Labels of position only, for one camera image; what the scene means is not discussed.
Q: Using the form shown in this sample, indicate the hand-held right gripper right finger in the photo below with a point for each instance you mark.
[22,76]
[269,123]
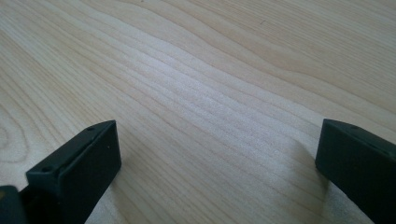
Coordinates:
[361,168]

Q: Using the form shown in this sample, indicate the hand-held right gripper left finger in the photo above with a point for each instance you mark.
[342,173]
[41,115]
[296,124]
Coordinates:
[84,165]

